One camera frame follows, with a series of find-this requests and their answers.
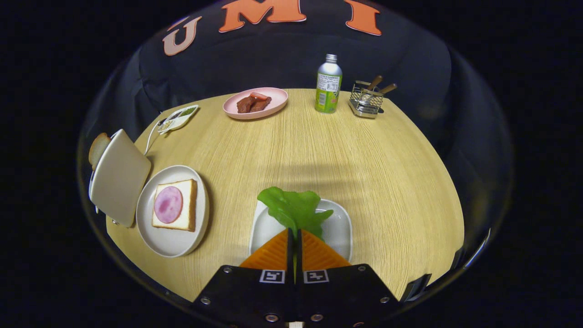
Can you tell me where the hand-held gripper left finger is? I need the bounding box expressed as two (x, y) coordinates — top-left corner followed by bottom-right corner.
(192, 228), (296, 326)

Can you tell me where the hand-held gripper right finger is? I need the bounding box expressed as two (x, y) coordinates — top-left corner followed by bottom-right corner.
(296, 229), (401, 326)

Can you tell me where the green lettuce leaf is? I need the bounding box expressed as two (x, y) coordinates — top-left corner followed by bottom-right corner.
(257, 186), (334, 242)

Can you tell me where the toasted bread slice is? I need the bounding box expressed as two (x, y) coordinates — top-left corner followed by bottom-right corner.
(88, 133), (111, 171)

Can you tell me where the white square plate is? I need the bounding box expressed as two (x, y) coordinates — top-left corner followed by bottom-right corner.
(249, 198), (353, 262)

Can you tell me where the round white plate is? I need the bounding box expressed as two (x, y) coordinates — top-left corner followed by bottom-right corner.
(136, 165), (210, 258)

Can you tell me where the white bread slice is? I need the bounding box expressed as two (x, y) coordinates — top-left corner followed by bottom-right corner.
(152, 179), (198, 232)

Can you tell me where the pink ham slice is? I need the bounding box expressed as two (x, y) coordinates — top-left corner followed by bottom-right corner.
(153, 186), (184, 224)

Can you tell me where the white toaster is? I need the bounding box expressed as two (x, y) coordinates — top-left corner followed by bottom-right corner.
(88, 129), (152, 228)

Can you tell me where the pink plate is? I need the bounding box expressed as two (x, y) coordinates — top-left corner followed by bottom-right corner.
(222, 87), (289, 120)

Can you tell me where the dark red meat piece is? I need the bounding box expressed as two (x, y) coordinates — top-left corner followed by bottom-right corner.
(236, 95), (272, 114)

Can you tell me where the white divided dish with beans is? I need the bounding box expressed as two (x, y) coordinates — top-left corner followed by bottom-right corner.
(157, 104), (199, 135)

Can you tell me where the green bottle with silver top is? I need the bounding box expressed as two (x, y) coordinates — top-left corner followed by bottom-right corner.
(315, 54), (343, 114)

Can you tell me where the white toaster cable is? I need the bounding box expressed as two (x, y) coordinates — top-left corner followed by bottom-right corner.
(144, 118), (167, 156)

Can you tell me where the metal wire basket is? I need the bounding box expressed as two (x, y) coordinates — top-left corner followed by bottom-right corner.
(348, 80), (385, 120)

